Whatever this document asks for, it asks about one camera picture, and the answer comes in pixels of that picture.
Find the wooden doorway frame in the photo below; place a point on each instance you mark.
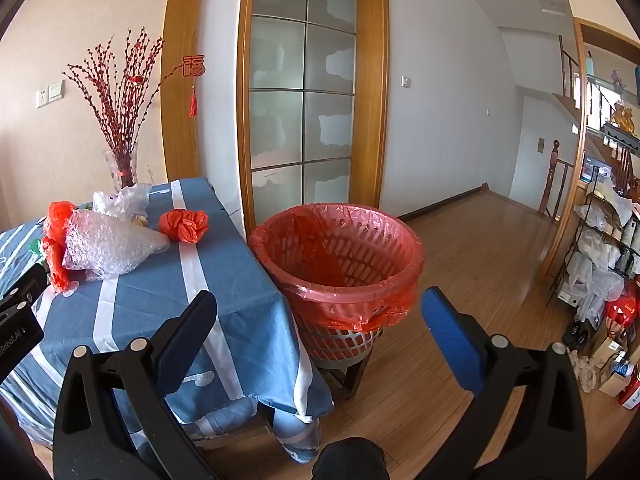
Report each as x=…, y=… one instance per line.
x=580, y=110

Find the red wastebasket liner bag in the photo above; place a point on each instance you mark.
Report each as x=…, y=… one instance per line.
x=310, y=281

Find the clear bubble wrap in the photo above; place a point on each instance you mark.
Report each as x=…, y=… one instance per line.
x=110, y=245

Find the green plastic bag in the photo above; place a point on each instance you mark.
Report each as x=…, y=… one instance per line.
x=34, y=246

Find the pile of white plastic bags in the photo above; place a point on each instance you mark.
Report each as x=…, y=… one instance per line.
x=595, y=280

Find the red berry branches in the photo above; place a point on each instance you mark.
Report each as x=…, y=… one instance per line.
x=117, y=110

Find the white wall light switch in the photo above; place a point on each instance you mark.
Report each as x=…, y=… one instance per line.
x=56, y=89

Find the wooden framed glass door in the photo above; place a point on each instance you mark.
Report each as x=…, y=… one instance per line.
x=372, y=110

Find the white lattice plastic wastebasket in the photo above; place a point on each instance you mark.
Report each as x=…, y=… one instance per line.
x=335, y=357

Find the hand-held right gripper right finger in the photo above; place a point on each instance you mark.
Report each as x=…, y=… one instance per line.
x=447, y=340

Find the cardboard box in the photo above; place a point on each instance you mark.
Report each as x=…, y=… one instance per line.
x=612, y=382

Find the wooden archway trim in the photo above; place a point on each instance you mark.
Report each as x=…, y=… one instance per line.
x=180, y=110

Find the golden animal statue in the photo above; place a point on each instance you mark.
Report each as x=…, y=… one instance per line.
x=622, y=117

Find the clear plastic bag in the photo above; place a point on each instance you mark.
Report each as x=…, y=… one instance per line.
x=122, y=200

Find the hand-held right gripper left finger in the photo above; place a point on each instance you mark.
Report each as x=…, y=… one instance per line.
x=187, y=342

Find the red tasselled hanging ornament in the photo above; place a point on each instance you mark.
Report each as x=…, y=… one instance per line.
x=194, y=66

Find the balled red plastic bag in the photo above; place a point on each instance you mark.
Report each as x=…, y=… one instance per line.
x=182, y=225

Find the clear glass vase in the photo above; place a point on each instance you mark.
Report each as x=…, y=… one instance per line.
x=125, y=170

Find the pair of black shoes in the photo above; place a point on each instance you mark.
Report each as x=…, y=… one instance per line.
x=577, y=334

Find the small red lantern ornament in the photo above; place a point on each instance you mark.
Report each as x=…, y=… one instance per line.
x=136, y=79

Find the orange-red plastic bag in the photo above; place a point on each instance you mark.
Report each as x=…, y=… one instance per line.
x=57, y=215

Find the dark wooden stool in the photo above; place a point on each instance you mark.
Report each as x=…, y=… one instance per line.
x=350, y=380

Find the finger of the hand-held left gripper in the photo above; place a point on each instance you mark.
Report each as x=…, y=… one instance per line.
x=30, y=282

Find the white wall socket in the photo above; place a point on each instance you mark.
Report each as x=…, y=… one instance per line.
x=42, y=98

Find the wooden stair newel post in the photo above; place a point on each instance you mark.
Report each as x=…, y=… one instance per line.
x=550, y=175

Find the blue white striped tablecloth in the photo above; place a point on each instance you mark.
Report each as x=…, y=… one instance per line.
x=150, y=285

